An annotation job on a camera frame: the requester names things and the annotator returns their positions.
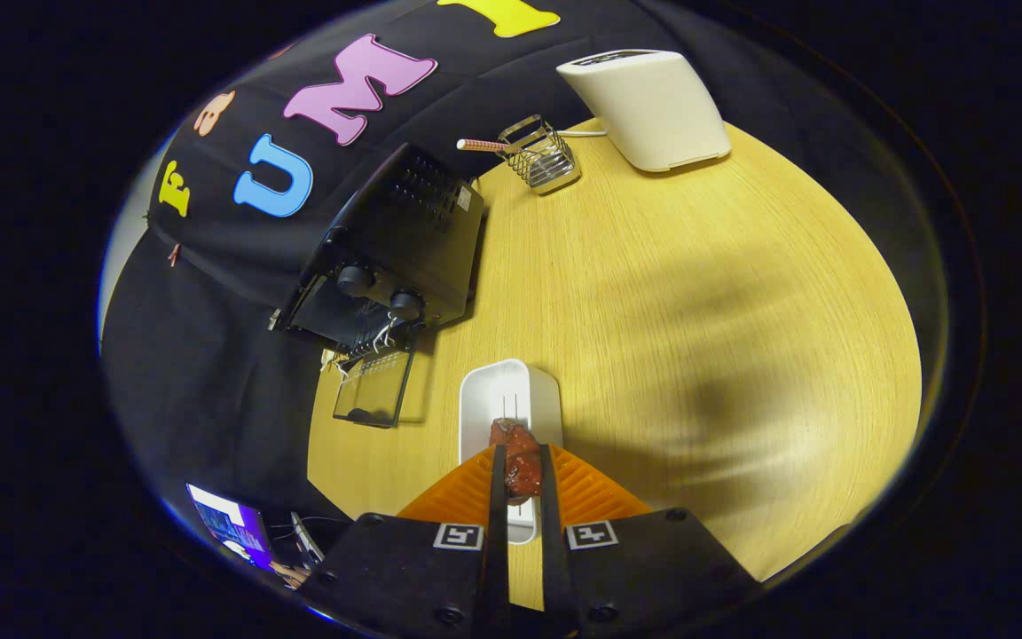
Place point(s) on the red striped straw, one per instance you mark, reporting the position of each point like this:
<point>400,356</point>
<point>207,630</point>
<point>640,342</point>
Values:
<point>480,145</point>

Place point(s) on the black toaster oven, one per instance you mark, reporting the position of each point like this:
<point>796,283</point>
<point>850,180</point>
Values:
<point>422,231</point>

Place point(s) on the black backdrop cloth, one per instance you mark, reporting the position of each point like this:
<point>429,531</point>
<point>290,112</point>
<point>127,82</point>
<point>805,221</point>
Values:
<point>236,311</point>

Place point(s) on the white rectangular plate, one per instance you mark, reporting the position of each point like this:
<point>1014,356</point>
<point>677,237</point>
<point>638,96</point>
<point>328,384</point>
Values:
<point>511,390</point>

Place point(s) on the red meat slice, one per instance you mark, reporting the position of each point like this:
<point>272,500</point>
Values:
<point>520,461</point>

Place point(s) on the computer monitor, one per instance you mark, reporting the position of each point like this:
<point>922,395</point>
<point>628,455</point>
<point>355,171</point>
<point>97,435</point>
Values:
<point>231,524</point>

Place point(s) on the white toaster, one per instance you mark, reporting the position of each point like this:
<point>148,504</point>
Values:
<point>653,106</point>

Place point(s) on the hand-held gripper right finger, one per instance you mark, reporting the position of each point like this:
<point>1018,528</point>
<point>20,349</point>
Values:
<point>550,550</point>

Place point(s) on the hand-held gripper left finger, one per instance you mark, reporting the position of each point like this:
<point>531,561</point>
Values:
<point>499,550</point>

